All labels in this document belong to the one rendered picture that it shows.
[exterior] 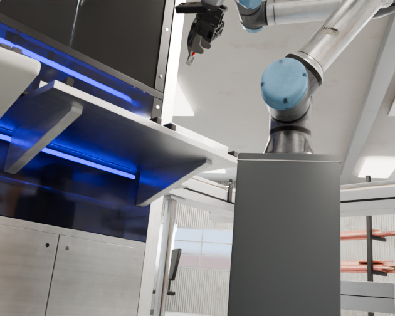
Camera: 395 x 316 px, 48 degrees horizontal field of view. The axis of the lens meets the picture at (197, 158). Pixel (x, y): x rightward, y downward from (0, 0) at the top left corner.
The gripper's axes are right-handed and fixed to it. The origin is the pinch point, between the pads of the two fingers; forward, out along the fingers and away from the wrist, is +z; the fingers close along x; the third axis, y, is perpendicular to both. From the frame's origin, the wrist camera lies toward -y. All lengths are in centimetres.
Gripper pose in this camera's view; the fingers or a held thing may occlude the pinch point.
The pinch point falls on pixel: (191, 51)
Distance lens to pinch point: 158.3
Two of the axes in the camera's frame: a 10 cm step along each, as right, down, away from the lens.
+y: 8.2, 5.3, -2.1
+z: -2.5, 6.6, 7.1
